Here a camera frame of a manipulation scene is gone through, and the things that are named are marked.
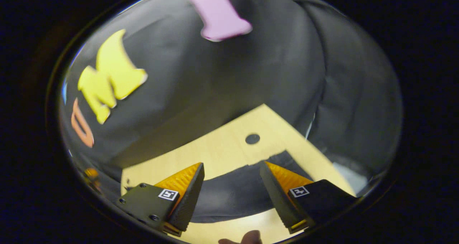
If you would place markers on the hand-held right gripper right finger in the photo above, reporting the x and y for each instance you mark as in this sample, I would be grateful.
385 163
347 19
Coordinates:
276 197

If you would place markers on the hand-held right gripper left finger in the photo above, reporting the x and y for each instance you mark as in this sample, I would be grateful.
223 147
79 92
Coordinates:
188 201

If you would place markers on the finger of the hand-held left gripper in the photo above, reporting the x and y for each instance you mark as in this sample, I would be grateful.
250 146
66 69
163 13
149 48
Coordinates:
92 177

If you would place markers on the dark jeans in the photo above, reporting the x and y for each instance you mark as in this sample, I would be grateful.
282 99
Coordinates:
233 193

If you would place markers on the black round table grommet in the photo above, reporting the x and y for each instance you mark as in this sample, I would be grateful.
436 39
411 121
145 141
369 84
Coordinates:
252 139

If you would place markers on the black backdrop cloth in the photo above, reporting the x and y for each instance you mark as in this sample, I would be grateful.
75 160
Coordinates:
215 75

